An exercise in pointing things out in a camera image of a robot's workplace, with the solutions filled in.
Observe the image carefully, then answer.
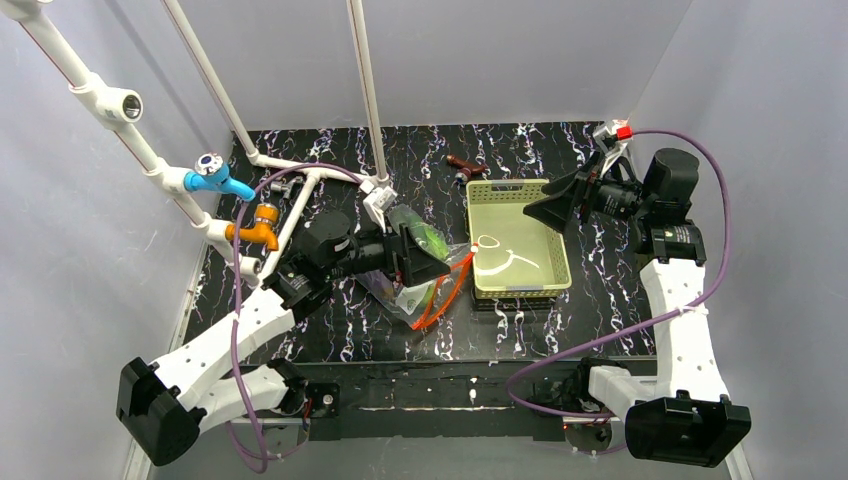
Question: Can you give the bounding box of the clear zip top bag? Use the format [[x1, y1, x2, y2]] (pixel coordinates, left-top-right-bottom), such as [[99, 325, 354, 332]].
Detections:
[[355, 204, 476, 331]]

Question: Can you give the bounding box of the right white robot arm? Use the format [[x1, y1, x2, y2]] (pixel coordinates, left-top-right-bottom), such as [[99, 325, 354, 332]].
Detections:
[[524, 148, 751, 468]]

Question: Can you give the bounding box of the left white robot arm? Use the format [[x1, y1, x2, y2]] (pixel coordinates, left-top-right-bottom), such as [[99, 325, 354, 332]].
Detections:
[[116, 211, 450, 466]]

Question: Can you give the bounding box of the green fake cucumber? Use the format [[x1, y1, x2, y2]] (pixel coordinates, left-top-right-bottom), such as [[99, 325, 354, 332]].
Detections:
[[408, 222, 449, 260]]

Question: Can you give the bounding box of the yellow-green plastic basket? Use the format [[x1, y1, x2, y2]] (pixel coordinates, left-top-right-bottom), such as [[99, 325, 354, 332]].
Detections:
[[465, 179, 572, 300]]

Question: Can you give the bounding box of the orange plastic faucet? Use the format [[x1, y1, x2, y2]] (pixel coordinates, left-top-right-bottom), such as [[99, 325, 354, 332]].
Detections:
[[239, 203, 280, 252]]

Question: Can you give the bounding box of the grey metal faucet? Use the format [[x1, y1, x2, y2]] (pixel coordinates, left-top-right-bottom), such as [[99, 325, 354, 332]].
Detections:
[[270, 176, 304, 201]]

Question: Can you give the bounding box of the blue plastic faucet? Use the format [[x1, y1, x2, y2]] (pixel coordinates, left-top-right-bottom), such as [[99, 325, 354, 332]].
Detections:
[[183, 152, 256, 202]]

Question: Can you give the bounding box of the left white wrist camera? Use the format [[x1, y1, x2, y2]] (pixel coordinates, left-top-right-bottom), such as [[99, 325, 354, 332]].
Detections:
[[359, 179, 397, 233]]

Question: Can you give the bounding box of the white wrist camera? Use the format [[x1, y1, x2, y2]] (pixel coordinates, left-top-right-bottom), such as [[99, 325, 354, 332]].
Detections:
[[359, 179, 397, 233], [592, 120, 633, 177]]

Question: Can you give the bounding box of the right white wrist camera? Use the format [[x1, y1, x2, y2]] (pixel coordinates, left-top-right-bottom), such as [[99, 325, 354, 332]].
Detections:
[[592, 120, 633, 177]]

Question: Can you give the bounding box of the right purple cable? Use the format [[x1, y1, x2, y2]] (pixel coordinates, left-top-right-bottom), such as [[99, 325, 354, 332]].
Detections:
[[504, 128, 733, 419]]

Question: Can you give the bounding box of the purple cable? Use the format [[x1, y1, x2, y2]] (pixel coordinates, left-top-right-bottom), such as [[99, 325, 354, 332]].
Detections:
[[225, 162, 376, 475], [504, 128, 733, 419]]

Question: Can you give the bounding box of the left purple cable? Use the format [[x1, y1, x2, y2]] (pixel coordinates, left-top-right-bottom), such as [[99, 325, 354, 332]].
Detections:
[[225, 162, 376, 475]]

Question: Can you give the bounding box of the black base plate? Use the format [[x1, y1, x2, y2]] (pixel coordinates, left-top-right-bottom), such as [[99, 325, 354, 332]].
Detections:
[[241, 357, 654, 444]]

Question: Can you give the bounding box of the white PVC pipe frame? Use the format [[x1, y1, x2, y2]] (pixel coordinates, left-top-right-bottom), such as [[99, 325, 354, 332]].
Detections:
[[0, 0, 393, 296]]

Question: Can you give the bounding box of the aluminium frame rail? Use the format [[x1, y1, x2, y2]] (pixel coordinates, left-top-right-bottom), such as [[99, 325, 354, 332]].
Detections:
[[119, 377, 266, 480]]

